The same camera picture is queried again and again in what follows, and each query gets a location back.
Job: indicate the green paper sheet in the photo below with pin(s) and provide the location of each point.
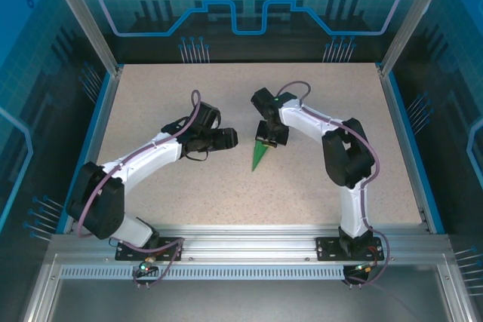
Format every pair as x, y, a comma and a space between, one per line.
259, 156

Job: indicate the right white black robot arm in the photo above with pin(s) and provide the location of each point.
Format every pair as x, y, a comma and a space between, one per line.
347, 160

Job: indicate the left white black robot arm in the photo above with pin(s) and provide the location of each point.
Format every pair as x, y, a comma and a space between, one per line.
102, 205

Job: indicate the connector with green light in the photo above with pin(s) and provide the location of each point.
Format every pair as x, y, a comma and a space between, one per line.
146, 264
364, 268

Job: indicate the aluminium mounting rail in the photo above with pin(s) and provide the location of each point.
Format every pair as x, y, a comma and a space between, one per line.
249, 241

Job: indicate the aluminium side rail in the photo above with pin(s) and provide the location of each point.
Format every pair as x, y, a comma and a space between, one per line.
98, 126
413, 156

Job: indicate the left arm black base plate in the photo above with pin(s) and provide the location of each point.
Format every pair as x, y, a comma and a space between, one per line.
170, 252

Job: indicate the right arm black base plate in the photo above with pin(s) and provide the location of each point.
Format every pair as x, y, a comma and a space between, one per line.
328, 250

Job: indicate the aluminium frame post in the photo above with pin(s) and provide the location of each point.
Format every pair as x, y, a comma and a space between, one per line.
411, 16
87, 24

